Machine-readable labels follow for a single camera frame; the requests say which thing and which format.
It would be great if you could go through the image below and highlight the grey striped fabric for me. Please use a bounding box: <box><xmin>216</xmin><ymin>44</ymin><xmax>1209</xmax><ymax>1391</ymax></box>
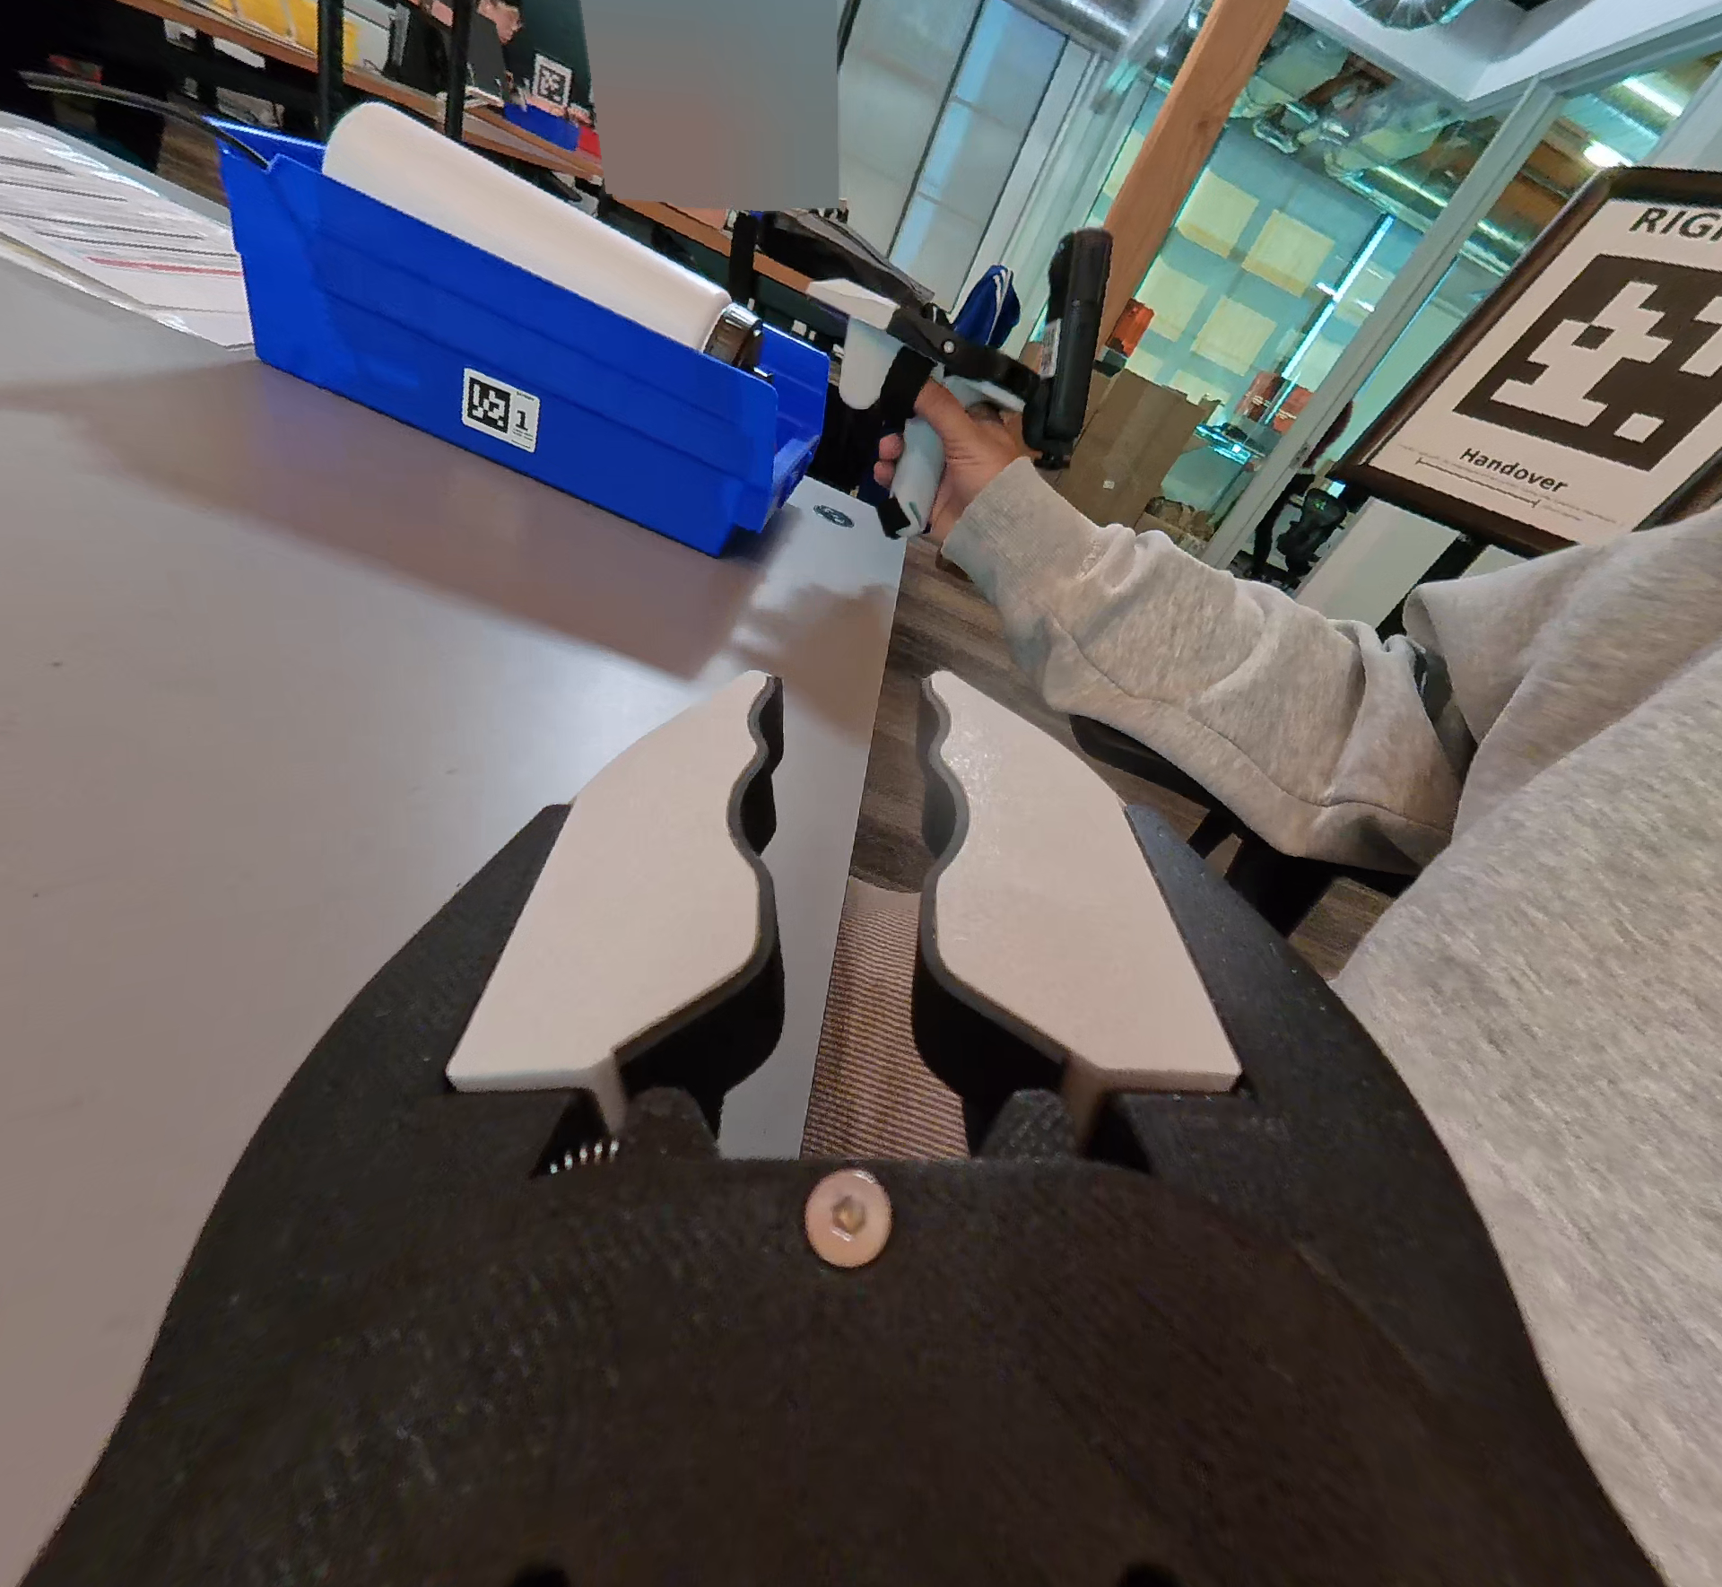
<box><xmin>803</xmin><ymin>881</ymin><xmax>974</xmax><ymax>1164</ymax></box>

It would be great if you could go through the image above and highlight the person's right hand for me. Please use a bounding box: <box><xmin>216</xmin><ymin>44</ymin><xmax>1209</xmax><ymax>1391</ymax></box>
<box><xmin>875</xmin><ymin>382</ymin><xmax>1036</xmax><ymax>535</ymax></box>

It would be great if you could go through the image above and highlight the printed paper sheet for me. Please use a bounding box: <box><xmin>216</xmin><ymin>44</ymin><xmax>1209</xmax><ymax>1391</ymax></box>
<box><xmin>0</xmin><ymin>120</ymin><xmax>258</xmax><ymax>351</ymax></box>

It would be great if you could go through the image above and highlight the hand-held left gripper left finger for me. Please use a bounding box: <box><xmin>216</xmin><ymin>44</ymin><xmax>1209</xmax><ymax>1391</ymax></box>
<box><xmin>445</xmin><ymin>669</ymin><xmax>788</xmax><ymax>1137</ymax></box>

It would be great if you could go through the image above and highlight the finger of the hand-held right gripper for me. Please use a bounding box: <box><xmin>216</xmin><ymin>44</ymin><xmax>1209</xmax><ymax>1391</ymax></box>
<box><xmin>943</xmin><ymin>349</ymin><xmax>1042</xmax><ymax>419</ymax></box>
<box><xmin>807</xmin><ymin>277</ymin><xmax>945</xmax><ymax>413</ymax></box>

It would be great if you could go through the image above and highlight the white paper roll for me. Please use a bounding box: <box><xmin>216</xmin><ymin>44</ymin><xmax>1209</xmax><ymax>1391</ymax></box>
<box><xmin>322</xmin><ymin>103</ymin><xmax>767</xmax><ymax>372</ymax></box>

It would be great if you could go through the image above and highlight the brown cardboard box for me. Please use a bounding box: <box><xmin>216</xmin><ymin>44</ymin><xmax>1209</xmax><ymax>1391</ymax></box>
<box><xmin>1063</xmin><ymin>368</ymin><xmax>1220</xmax><ymax>526</ymax></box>

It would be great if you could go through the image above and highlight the black framed marker sign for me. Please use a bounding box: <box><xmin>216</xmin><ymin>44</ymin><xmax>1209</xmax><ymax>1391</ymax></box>
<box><xmin>1333</xmin><ymin>167</ymin><xmax>1722</xmax><ymax>561</ymax></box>

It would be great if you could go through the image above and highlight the blue plastic bin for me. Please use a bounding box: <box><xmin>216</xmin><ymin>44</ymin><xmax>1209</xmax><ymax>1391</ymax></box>
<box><xmin>216</xmin><ymin>118</ymin><xmax>832</xmax><ymax>561</ymax></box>

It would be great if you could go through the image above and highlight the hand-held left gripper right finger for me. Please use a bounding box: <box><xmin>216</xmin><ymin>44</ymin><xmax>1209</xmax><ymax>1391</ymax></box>
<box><xmin>916</xmin><ymin>671</ymin><xmax>1244</xmax><ymax>1146</ymax></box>

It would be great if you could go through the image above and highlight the person's right forearm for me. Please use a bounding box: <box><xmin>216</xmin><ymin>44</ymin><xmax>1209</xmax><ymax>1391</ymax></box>
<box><xmin>939</xmin><ymin>456</ymin><xmax>1482</xmax><ymax>879</ymax></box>

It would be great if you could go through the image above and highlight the person's grey hoodie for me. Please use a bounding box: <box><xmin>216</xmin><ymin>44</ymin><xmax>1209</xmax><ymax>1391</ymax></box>
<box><xmin>1325</xmin><ymin>510</ymin><xmax>1722</xmax><ymax>1587</ymax></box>

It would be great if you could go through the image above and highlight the long wooden desk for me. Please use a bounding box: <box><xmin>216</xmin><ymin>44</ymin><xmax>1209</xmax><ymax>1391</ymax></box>
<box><xmin>0</xmin><ymin>0</ymin><xmax>864</xmax><ymax>297</ymax></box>

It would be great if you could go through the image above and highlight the wooden post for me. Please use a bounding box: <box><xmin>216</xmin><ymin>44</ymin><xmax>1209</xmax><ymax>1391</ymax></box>
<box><xmin>1096</xmin><ymin>0</ymin><xmax>1364</xmax><ymax>337</ymax></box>

